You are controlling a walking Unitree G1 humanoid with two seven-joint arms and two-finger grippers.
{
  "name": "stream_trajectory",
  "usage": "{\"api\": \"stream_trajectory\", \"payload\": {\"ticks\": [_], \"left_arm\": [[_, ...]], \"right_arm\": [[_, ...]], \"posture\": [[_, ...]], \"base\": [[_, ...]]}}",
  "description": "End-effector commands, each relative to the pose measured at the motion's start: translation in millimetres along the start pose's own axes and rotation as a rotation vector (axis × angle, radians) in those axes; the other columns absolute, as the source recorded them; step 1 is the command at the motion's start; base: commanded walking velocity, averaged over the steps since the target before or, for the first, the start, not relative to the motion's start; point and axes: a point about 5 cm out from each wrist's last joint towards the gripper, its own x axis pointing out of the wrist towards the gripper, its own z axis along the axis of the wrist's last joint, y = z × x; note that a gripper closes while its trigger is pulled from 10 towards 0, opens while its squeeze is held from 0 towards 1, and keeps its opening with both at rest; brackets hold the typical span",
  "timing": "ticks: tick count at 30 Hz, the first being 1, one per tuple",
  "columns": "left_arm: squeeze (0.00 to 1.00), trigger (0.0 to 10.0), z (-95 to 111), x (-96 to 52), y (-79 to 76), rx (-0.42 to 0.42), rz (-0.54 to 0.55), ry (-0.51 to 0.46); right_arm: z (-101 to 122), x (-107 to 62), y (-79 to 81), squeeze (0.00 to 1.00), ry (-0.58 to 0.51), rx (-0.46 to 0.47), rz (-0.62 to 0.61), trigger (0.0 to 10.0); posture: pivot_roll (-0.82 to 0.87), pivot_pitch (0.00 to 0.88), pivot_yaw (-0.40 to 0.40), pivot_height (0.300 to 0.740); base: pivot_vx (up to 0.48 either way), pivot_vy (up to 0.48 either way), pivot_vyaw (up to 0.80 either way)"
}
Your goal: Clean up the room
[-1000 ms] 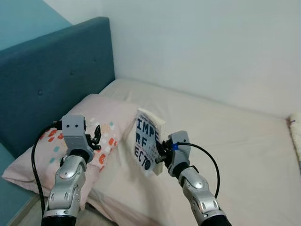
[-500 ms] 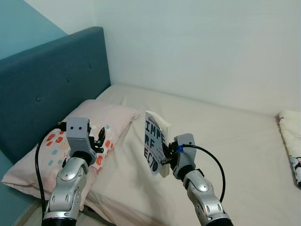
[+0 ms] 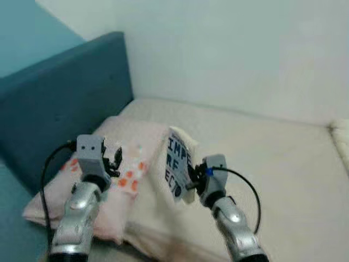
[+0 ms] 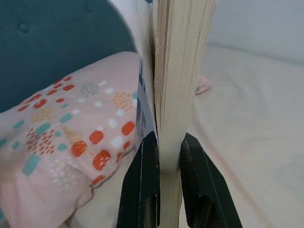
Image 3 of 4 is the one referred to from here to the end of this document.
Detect white book blue letters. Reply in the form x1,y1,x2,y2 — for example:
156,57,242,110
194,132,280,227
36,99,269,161
165,127,200,205

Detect blue upholstered bed frame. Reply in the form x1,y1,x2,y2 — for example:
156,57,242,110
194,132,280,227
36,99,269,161
0,31,134,262

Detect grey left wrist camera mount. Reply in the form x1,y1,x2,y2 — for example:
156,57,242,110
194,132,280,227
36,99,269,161
76,135,105,175

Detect pink patterned pillow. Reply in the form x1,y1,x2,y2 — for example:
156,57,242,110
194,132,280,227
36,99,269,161
23,116,180,245

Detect beige sheeted mattress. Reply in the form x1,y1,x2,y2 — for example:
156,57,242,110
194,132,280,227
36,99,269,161
93,97,349,262

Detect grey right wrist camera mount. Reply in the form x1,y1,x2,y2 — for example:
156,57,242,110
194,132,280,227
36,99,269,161
202,154,227,192

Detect cream cartoon print blanket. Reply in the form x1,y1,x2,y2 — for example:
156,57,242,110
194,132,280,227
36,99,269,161
329,119,349,175

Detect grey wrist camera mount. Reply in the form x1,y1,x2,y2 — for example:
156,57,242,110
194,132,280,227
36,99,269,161
202,154,227,192
76,135,105,175

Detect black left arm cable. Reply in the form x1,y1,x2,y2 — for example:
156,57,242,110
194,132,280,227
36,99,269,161
41,140,79,243

